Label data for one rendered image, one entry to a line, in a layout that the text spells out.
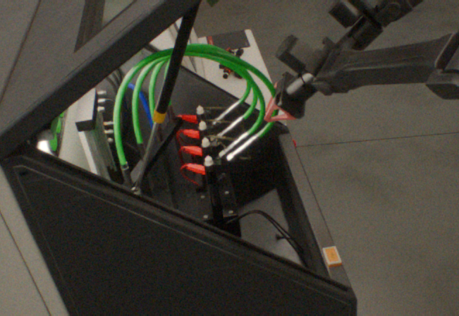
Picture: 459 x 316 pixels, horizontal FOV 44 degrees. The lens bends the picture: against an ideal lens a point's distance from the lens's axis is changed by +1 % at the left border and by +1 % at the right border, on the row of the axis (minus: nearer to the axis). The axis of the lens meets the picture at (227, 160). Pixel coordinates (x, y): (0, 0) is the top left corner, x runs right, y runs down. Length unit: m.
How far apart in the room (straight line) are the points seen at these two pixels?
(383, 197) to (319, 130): 0.70
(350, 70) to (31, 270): 0.68
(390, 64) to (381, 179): 2.14
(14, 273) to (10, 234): 0.09
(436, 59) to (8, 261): 0.78
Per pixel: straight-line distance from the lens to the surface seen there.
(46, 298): 1.14
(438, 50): 0.85
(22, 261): 1.08
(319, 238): 1.37
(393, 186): 3.01
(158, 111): 0.89
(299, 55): 1.14
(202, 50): 1.19
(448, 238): 2.77
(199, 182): 1.50
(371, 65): 0.97
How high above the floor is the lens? 1.92
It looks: 36 degrees down
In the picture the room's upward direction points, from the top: 9 degrees counter-clockwise
